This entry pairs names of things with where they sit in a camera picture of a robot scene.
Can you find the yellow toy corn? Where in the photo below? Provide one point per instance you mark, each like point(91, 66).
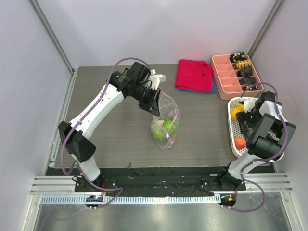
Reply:
point(238, 109)

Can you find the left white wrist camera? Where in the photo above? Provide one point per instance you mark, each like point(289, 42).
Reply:
point(155, 79)

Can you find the pink divided organizer tray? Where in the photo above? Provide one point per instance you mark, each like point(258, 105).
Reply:
point(226, 79)

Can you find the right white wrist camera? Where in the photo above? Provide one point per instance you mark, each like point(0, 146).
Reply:
point(248, 103)

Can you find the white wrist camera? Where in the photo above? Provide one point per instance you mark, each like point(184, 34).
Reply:
point(248, 103)
point(155, 79)

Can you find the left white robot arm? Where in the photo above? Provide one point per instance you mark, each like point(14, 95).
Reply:
point(75, 135)

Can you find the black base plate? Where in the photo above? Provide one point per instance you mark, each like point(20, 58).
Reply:
point(163, 182)

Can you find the black pink dotted rolled sock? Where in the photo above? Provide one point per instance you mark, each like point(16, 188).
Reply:
point(252, 87)

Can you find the blue folded cloth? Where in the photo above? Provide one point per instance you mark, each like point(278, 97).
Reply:
point(213, 90)

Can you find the black floral rolled sock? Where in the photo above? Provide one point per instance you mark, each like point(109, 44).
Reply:
point(238, 56)

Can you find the clear pink zip top bag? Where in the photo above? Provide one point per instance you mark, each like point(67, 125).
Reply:
point(168, 111)

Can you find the white perforated basket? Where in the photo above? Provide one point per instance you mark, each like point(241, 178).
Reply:
point(233, 130)

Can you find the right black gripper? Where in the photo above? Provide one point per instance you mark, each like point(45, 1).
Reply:
point(243, 120)

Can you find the slotted cable duct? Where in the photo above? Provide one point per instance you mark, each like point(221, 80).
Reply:
point(96, 199)

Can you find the yellow striped rolled sock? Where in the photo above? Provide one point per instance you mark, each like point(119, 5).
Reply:
point(241, 64)

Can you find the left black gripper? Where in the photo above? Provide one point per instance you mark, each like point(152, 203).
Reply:
point(152, 105)

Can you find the dark patterned rolled sock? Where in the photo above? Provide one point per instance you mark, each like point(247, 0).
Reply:
point(246, 72)

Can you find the red orange toy fruit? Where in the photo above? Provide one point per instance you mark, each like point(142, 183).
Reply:
point(239, 142)

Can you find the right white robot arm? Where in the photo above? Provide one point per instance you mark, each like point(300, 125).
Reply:
point(232, 175)

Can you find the red folded cloth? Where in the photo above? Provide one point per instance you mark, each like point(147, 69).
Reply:
point(194, 75)

